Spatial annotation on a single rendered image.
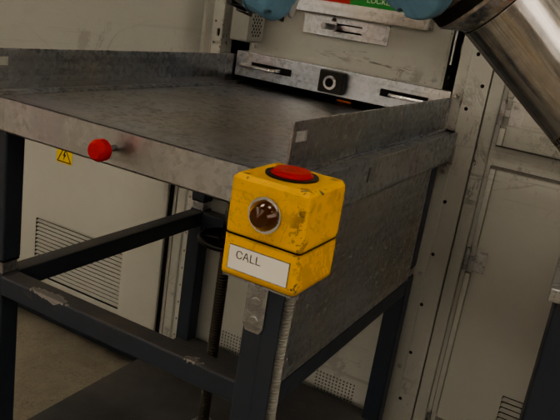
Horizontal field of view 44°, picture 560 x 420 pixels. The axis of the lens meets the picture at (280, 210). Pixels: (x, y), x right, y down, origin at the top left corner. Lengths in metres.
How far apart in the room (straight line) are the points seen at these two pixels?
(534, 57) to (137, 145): 0.54
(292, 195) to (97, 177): 1.42
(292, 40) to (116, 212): 0.69
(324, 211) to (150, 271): 1.33
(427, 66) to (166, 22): 0.61
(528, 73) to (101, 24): 1.09
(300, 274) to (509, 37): 0.31
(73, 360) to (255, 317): 1.45
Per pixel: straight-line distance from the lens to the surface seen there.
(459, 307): 1.53
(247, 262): 0.63
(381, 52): 1.57
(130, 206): 1.92
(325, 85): 1.58
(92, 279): 2.08
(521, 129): 1.43
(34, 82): 1.27
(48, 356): 2.11
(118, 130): 1.01
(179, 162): 0.95
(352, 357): 1.69
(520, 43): 0.72
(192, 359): 1.05
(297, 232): 0.60
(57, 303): 1.20
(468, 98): 1.47
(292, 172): 0.62
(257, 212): 0.60
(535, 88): 0.74
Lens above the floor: 1.05
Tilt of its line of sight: 17 degrees down
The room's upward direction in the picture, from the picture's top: 9 degrees clockwise
